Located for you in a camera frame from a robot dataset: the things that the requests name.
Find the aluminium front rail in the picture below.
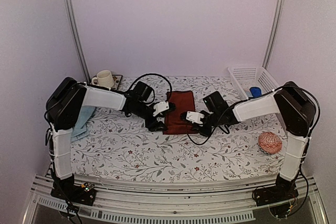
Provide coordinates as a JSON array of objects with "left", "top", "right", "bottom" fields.
[{"left": 23, "top": 175, "right": 330, "bottom": 223}]

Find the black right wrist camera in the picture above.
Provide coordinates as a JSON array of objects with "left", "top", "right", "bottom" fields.
[{"left": 203, "top": 91, "right": 228, "bottom": 113}]

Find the aluminium frame post left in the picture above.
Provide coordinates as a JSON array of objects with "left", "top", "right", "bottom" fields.
[{"left": 64, "top": 0, "right": 91, "bottom": 82}]

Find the aluminium frame post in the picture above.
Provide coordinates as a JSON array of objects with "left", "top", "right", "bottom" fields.
[
  {"left": 64, "top": 0, "right": 91, "bottom": 82},
  {"left": 262, "top": 0, "right": 285, "bottom": 69}
]

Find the black left camera cable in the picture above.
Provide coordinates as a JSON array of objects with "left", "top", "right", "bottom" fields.
[{"left": 123, "top": 73, "right": 173, "bottom": 105}]

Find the light blue towel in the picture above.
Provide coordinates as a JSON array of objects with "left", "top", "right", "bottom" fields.
[{"left": 70, "top": 106, "right": 96, "bottom": 142}]

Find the cream ribbed ceramic mug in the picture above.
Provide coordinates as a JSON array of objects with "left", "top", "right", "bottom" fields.
[{"left": 91, "top": 70, "right": 114, "bottom": 89}]

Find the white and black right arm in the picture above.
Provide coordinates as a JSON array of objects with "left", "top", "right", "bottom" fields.
[{"left": 180, "top": 81, "right": 319, "bottom": 201}]

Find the white perforated plastic basket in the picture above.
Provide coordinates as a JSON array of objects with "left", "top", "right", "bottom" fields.
[{"left": 228, "top": 67, "right": 279, "bottom": 100}]

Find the floral dark-rimmed tray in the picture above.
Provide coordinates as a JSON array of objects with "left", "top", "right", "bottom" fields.
[{"left": 111, "top": 74, "right": 123, "bottom": 90}]

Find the dark red towel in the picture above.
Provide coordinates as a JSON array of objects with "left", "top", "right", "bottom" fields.
[{"left": 163, "top": 91, "right": 197, "bottom": 135}]

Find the aluminium frame post right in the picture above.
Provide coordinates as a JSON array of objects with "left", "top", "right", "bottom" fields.
[{"left": 262, "top": 0, "right": 285, "bottom": 69}]

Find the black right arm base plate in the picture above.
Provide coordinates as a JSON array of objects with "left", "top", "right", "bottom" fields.
[{"left": 251, "top": 184, "right": 299, "bottom": 206}]

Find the blue object in basket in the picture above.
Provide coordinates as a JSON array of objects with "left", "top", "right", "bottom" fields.
[{"left": 249, "top": 87, "right": 262, "bottom": 98}]

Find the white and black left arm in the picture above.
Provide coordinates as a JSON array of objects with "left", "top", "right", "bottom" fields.
[{"left": 45, "top": 77, "right": 175, "bottom": 200}]

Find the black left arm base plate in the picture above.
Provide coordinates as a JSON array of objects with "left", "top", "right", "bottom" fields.
[{"left": 50, "top": 183, "right": 97, "bottom": 206}]

